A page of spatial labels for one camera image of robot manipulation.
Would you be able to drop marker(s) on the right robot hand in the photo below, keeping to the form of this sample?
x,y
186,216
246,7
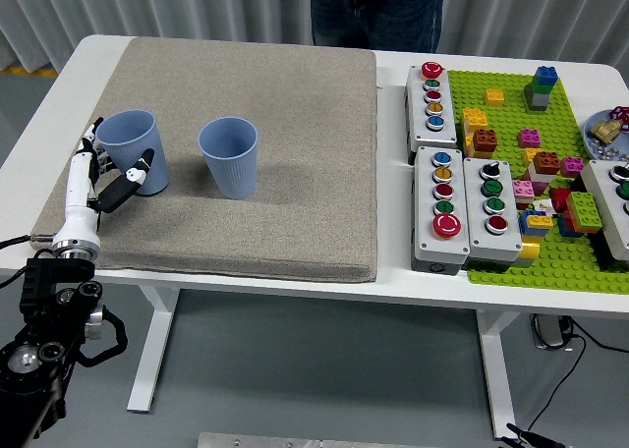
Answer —
x,y
526,440

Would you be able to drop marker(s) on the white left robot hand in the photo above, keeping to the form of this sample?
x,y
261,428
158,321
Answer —
x,y
78,207

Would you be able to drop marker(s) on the blue ribbed plastic cup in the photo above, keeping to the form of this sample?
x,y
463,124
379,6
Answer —
x,y
130,146
236,173

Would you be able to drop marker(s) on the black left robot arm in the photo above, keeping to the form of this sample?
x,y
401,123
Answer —
x,y
49,276

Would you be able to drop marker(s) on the white table leg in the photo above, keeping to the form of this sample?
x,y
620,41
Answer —
x,y
496,374
152,350

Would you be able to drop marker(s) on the grey power strip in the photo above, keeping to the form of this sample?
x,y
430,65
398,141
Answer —
x,y
548,332

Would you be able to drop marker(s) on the yellow round toy block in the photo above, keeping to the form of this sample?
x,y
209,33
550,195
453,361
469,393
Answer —
x,y
528,249

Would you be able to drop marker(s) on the grey-brown fabric mat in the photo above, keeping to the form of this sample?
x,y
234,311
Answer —
x,y
270,173

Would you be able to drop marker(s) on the four-button box black selector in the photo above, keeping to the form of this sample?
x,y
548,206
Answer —
x,y
511,244

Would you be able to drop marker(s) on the blue toy block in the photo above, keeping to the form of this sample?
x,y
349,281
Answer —
x,y
546,74
526,225

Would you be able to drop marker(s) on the five-button box large red mushroom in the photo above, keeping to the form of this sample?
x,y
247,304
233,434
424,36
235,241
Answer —
x,y
425,244

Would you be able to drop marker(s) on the white pleated curtain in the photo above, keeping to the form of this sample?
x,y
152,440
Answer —
x,y
196,6

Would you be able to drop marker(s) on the small white warning label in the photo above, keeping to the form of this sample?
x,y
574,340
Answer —
x,y
543,206

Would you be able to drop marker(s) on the light green toy block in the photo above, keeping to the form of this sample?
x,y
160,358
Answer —
x,y
584,211

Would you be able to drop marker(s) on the red toy block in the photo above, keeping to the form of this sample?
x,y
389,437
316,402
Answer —
x,y
560,198

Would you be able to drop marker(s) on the white button box black base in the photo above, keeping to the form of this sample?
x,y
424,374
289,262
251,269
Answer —
x,y
602,202

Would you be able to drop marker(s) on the pink toy block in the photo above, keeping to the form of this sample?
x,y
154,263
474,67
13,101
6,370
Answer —
x,y
571,167
529,138
522,188

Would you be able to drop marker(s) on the white toy block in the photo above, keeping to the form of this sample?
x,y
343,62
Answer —
x,y
535,175

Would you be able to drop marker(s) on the brown toy block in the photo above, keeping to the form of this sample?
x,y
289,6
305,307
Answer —
x,y
484,141
545,163

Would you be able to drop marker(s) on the light blue plate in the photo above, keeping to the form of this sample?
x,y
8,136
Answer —
x,y
621,143

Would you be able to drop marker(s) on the five-button box small red mushroom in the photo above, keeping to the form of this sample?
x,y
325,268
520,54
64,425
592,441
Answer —
x,y
444,133

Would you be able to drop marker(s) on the brass valve fitting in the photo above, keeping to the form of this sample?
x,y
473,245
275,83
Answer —
x,y
604,129

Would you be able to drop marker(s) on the green studded baseplate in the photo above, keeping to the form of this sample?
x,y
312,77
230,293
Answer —
x,y
506,119

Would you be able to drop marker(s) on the grey toy block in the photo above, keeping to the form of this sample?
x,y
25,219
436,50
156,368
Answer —
x,y
538,101

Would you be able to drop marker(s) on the red valve handwheel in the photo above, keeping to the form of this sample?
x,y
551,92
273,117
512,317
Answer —
x,y
620,114

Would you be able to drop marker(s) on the small orange-yellow toy block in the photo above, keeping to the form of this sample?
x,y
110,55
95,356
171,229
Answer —
x,y
494,97

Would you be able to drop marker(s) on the person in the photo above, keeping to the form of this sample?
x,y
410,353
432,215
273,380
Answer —
x,y
373,16

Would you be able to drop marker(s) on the dark green toy block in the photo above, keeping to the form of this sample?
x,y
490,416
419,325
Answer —
x,y
535,88

